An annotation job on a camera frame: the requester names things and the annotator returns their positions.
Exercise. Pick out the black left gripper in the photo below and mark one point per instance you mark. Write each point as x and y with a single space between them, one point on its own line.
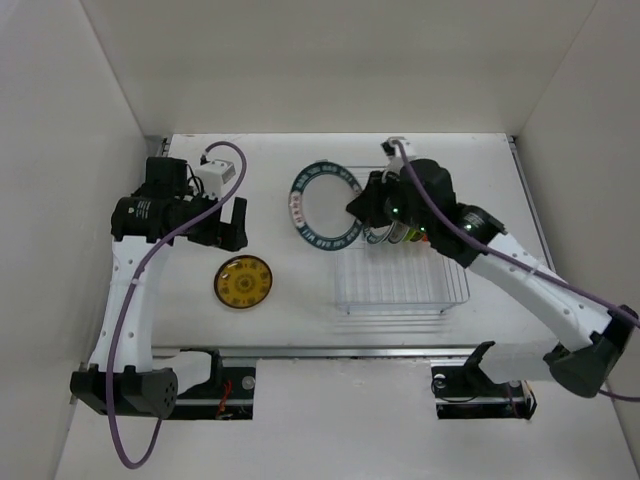
223 235

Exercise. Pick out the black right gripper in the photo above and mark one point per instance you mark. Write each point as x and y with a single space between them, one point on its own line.
366 206

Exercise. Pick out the yellow patterned plate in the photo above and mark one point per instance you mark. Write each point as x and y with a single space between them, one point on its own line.
243 282

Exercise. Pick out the white plate orange sunburst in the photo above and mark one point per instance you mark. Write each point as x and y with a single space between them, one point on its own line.
397 233

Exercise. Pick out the lime green plate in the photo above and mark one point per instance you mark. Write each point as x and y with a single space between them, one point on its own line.
408 236

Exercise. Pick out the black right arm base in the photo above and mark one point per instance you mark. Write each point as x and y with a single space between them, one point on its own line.
462 391

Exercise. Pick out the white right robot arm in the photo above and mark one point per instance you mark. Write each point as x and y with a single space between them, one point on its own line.
589 338

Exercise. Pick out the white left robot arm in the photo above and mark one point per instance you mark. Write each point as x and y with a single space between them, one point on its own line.
171 195

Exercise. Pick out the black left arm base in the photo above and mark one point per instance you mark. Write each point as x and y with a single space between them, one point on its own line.
227 396

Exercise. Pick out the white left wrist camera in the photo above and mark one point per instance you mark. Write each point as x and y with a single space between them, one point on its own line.
214 175

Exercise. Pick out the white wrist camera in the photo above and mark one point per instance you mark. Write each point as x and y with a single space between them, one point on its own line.
214 175
397 147

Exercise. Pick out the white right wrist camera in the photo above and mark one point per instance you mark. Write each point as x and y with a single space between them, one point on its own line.
397 147

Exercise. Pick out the white wire dish rack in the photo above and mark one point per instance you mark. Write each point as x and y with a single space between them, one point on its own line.
408 278

